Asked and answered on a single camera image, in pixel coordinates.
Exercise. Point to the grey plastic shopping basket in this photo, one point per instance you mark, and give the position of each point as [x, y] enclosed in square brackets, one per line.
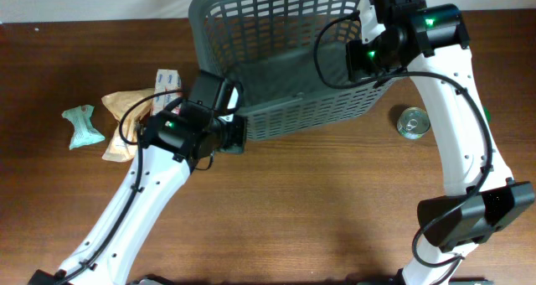
[290, 58]

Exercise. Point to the silver tin can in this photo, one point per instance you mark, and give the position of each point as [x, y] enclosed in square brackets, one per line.
[413, 123]

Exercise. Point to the Kleenex tissue multipack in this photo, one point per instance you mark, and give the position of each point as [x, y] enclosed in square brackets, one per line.
[166, 80]

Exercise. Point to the teal wet wipes packet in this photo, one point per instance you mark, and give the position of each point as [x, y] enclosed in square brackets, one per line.
[84, 132]

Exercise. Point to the green lidded glass jar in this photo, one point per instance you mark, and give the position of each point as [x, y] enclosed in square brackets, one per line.
[487, 114]

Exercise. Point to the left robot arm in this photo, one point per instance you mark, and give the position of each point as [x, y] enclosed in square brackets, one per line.
[196, 125]

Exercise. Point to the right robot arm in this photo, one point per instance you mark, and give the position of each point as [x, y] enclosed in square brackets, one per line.
[430, 46]

